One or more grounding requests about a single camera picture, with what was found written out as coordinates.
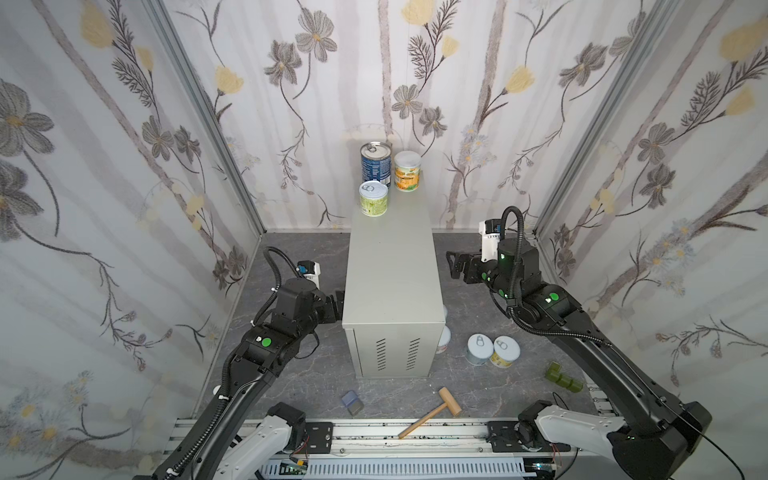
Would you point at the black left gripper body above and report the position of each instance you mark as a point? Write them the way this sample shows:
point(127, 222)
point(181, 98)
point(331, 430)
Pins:
point(335, 306)

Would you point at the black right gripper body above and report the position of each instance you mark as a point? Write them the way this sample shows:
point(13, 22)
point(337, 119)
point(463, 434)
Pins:
point(464, 267)

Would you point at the pink labelled white can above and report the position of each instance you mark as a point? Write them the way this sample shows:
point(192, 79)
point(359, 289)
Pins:
point(444, 340)

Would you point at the teal labelled white can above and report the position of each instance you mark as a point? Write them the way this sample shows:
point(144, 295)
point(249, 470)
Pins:
point(479, 350)

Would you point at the green labelled white can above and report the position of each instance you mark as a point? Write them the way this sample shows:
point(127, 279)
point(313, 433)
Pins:
point(373, 198)

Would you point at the orange can with plastic lid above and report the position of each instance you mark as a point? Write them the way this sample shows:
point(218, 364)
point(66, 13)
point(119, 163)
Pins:
point(407, 170)

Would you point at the blue labelled tin can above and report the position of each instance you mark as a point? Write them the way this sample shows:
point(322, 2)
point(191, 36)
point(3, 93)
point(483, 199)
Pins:
point(376, 162)

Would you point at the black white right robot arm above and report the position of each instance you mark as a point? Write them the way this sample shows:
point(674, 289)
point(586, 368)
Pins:
point(654, 432)

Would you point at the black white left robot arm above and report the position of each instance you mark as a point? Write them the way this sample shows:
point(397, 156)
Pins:
point(294, 310)

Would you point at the grey metal cabinet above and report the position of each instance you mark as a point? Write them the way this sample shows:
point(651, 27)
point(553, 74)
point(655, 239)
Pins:
point(393, 313)

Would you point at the yellow labelled white can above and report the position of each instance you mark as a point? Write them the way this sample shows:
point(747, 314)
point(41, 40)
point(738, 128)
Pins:
point(506, 351)

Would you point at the small grey blue block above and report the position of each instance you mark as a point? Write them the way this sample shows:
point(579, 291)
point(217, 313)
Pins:
point(352, 403)

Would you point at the green toy block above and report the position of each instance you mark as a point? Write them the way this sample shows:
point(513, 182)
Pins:
point(555, 375)

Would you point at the wooden mallet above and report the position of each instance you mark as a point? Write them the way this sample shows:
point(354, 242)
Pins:
point(449, 403)

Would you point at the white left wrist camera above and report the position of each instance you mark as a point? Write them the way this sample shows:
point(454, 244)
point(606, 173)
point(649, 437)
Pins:
point(310, 270)

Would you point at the aluminium rail base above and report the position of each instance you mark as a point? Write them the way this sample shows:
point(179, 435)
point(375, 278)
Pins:
point(463, 448)

